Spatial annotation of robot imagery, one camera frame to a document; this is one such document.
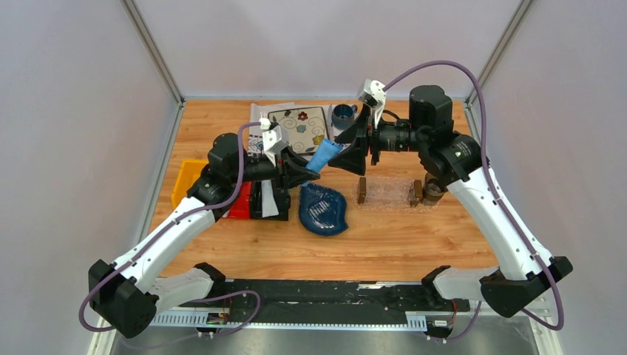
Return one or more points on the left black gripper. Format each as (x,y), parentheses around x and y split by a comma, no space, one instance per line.
(292,178)

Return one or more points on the dark blue ceramic mug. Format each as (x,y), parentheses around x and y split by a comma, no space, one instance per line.
(343,115)

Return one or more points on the red plastic bin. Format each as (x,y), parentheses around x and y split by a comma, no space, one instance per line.
(241,207)

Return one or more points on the silver knife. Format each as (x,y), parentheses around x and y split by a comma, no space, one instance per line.
(329,114)

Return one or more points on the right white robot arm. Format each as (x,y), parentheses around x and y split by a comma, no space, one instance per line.
(525,269)

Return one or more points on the yellow plastic bin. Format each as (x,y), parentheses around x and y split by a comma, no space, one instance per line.
(188,173)

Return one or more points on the square floral ceramic plate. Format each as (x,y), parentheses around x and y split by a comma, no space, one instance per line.
(307,127)

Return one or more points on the black plastic bin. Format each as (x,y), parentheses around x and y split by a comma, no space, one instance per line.
(282,197)

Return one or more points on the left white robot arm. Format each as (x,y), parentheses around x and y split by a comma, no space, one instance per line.
(128,293)

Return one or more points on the white patterned placemat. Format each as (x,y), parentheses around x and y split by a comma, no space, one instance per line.
(257,111)

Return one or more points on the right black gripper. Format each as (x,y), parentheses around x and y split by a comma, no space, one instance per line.
(353,159)

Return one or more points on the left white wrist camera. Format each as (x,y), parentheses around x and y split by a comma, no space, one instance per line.
(274,139)

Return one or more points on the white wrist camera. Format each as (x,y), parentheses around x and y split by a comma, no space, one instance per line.
(274,139)
(374,96)

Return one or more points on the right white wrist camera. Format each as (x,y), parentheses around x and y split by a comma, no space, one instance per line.
(374,96)

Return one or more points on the blue shell-shaped dish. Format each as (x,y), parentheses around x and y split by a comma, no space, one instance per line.
(322,210)

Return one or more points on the white toothpaste tube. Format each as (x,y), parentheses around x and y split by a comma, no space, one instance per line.
(269,204)

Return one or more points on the clear glass tray wooden handles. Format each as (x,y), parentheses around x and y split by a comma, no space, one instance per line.
(388,193)

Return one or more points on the blue toothpaste tube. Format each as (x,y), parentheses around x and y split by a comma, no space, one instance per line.
(326,151)

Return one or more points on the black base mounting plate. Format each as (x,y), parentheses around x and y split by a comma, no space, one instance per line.
(308,302)

